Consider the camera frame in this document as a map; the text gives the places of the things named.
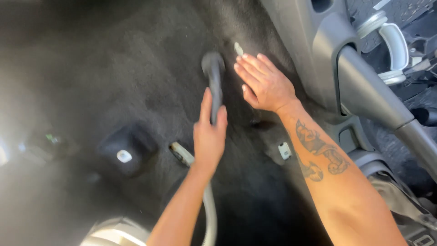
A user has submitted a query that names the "person's right hand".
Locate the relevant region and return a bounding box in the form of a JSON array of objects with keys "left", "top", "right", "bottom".
[{"left": 234, "top": 53, "right": 298, "bottom": 113}]

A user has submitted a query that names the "person's left hand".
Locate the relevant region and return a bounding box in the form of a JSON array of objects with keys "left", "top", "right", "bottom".
[{"left": 193, "top": 87, "right": 229, "bottom": 169}]

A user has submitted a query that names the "grey vacuum nozzle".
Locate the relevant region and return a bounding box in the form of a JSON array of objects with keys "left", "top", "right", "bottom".
[{"left": 201, "top": 51, "right": 226, "bottom": 126}]

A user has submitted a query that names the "grey centre console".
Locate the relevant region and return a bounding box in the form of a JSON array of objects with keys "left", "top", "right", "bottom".
[{"left": 261, "top": 0, "right": 393, "bottom": 178}]

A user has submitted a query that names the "dark car floor carpet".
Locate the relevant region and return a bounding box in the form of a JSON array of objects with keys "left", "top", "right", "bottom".
[{"left": 0, "top": 0, "right": 342, "bottom": 246}]

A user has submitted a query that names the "grey handbrake lever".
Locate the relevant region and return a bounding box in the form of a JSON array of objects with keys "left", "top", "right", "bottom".
[{"left": 337, "top": 45, "right": 437, "bottom": 183}]

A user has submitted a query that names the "white gear shifter trim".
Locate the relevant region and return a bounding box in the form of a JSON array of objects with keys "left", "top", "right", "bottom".
[{"left": 355, "top": 10, "right": 410, "bottom": 86}]

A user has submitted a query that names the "beige door sill trim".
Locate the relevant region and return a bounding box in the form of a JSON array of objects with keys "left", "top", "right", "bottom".
[{"left": 80, "top": 217, "right": 151, "bottom": 246}]

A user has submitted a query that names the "rusty seat mount bracket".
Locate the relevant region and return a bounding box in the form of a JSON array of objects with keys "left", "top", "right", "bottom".
[{"left": 169, "top": 142, "right": 195, "bottom": 168}]

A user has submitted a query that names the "grey vacuum hose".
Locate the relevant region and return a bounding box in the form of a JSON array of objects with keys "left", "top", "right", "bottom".
[{"left": 201, "top": 182, "right": 218, "bottom": 246}]

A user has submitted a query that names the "grey seat belt strap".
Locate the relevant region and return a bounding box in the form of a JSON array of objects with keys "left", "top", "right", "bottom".
[{"left": 367, "top": 171, "right": 437, "bottom": 233}]

